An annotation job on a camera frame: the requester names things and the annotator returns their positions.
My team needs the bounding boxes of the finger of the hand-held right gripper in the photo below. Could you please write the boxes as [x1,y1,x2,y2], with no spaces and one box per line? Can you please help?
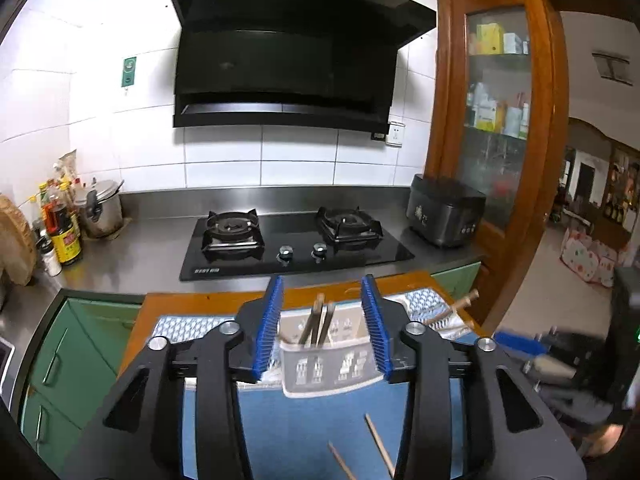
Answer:
[495,329,547,357]

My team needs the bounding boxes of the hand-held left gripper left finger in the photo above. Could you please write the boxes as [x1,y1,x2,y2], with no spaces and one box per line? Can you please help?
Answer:
[60,275,286,480]

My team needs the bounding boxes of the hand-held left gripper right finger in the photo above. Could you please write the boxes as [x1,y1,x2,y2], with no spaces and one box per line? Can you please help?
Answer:
[361,274,588,480]

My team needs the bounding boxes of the dark wooden chopstick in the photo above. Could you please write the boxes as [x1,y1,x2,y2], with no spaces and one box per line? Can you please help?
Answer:
[316,302,337,347]

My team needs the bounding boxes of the white plastic utensil holder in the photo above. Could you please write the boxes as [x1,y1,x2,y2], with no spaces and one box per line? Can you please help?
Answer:
[278,304,473,399]

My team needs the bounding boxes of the person's right hand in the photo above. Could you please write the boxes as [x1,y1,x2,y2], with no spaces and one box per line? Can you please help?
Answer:
[582,422,628,462]

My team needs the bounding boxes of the chopsticks in basket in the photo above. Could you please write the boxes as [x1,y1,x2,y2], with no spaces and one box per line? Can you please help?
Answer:
[299,294,326,347]

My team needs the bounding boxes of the wooden table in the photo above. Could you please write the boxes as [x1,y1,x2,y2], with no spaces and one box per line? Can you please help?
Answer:
[117,270,488,480]

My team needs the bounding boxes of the wooden spoon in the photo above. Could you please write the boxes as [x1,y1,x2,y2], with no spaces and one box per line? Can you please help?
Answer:
[424,289,480,326]

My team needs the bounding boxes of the green base cabinet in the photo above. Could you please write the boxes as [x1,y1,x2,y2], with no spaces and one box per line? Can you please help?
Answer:
[20,295,146,448]
[430,260,483,301]

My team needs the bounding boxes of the floral print bag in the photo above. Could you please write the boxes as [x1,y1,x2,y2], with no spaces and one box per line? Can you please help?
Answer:
[560,229,601,281]
[597,242,632,288]

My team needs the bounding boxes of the blue cloth with patterned ends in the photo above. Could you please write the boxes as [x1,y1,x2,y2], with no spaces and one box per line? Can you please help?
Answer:
[150,287,476,480]

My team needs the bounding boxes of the black gas stove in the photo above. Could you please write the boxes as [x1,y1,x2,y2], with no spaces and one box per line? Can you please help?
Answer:
[179,205,416,282]

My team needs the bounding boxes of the light wooden chopstick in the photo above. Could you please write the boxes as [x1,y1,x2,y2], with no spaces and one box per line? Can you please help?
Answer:
[327,441,357,480]
[364,413,397,479]

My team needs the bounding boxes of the black countertop appliance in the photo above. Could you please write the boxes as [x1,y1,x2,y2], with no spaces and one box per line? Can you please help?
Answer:
[405,173,487,250]

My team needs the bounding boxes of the wooden display shelf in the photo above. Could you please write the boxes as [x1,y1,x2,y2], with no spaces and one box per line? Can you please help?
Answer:
[602,142,640,233]

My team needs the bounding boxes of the steel pressure cooker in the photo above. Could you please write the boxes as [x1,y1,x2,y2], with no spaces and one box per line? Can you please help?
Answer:
[75,178,125,239]

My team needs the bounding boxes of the yellow label sauce bottle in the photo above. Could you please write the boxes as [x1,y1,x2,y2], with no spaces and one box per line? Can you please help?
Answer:
[50,205,83,267]

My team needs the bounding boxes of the small white shaker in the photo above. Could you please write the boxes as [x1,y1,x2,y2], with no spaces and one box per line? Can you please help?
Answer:
[39,240,62,277]

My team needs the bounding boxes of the row of small boxes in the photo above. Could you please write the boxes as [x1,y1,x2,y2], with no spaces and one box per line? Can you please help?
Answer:
[467,82,531,141]

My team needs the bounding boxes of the wooden glass-door cabinet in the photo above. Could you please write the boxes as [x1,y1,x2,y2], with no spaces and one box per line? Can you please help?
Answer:
[424,0,571,333]

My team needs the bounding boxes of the cluster of condiment bottles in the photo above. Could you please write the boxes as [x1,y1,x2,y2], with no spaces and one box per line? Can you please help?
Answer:
[30,150,86,226]

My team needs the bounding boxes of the black range hood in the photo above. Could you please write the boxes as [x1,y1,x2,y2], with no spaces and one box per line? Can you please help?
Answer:
[167,0,438,134]

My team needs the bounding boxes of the round wooden cutting board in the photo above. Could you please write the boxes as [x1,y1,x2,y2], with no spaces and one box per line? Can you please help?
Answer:
[0,195,38,286]

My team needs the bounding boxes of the ceiling vent panel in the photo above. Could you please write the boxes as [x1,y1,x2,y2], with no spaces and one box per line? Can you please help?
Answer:
[592,51,632,85]

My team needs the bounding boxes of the yellow green box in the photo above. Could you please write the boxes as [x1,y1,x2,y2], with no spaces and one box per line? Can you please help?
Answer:
[475,22,503,56]

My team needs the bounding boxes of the white wall socket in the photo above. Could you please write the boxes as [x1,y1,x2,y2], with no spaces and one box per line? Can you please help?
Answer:
[386,116,406,148]

